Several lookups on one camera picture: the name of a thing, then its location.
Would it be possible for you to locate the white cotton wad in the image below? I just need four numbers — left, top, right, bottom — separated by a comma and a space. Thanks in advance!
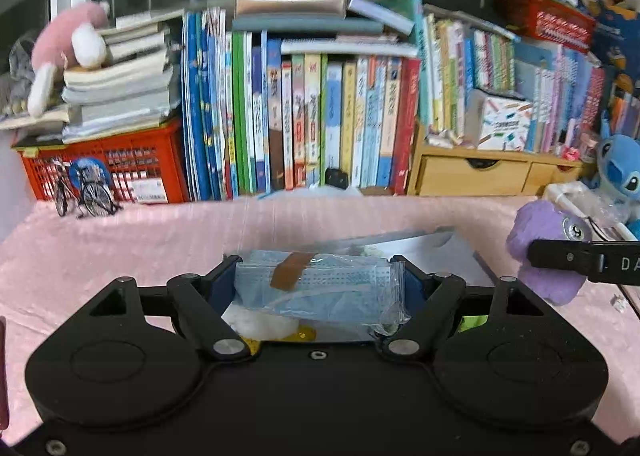
221, 303, 301, 339

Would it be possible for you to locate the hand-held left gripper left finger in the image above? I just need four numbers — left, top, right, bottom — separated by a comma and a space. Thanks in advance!
87, 253, 251, 362

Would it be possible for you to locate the gold sequin bow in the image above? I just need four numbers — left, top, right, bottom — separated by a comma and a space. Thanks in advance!
240, 326, 318, 354

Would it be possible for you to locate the miniature black bicycle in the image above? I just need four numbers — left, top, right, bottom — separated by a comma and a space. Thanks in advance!
50, 158, 123, 219

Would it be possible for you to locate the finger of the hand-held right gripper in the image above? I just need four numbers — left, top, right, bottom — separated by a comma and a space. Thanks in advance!
529, 238, 606, 282

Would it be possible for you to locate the row of children's books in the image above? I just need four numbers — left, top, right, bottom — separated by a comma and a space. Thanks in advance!
181, 0, 608, 202

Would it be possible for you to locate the purple fluffy plush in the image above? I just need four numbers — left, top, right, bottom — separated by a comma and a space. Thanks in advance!
506, 200, 593, 307

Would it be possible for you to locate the grey plush toy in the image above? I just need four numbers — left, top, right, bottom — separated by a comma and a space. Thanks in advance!
0, 36, 38, 117

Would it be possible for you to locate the dark blue printed box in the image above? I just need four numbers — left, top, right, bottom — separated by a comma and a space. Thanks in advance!
587, 0, 640, 87

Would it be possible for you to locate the blue plush toy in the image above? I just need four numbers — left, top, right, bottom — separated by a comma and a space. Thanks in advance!
580, 118, 640, 239

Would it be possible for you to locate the round blue badge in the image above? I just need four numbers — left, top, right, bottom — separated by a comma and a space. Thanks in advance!
67, 155, 112, 192

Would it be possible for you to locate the white plastic tube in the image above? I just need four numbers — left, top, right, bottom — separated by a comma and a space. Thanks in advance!
542, 181, 640, 242

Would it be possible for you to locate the wooden drawer organiser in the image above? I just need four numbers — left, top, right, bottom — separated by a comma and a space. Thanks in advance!
407, 123, 583, 197

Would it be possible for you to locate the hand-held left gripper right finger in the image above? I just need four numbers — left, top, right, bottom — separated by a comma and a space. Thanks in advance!
382, 254, 551, 362

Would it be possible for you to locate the white printed box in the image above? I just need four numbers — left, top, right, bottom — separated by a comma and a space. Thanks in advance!
464, 88, 533, 152

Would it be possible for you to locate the pink striped tablecloth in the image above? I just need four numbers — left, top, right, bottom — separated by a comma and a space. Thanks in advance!
0, 193, 640, 442

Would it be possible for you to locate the grey shallow cardboard box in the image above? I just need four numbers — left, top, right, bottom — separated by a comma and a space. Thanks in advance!
222, 226, 498, 342

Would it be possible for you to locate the pink plush toy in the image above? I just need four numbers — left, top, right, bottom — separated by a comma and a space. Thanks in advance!
27, 1, 111, 118

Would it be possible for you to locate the blue face mask pack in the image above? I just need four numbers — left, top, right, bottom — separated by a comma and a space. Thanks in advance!
234, 250, 407, 332

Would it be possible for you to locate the red plastic crate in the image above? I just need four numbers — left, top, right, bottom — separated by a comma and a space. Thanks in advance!
12, 117, 191, 204

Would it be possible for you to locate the stack of paperback books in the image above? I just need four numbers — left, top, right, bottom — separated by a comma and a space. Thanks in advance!
0, 8, 183, 144

